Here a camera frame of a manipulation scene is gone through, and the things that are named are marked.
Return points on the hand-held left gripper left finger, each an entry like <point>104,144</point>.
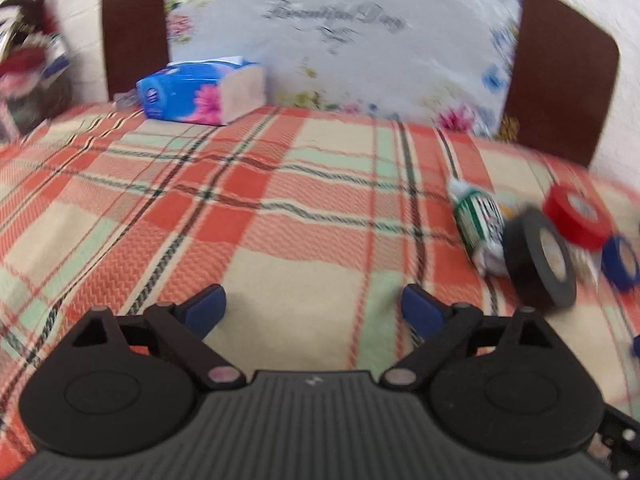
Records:
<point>206,309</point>

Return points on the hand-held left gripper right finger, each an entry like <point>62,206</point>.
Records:
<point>420,310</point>

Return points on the blue tape roll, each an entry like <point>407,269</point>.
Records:
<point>617,265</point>

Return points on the green white packet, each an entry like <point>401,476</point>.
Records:
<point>477,220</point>

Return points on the plaid blanket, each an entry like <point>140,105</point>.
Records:
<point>280,220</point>

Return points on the black tape roll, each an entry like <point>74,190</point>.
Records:
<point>530,255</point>

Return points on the red tape roll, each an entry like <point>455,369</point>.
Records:
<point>565,210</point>

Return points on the blue tissue pack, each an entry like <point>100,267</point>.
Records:
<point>185,90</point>

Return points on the brown wooden headboard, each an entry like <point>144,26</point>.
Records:
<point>555,80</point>

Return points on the floral printed pillow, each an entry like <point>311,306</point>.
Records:
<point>350,45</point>

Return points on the cluttered items at left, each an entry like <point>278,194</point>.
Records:
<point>30,60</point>

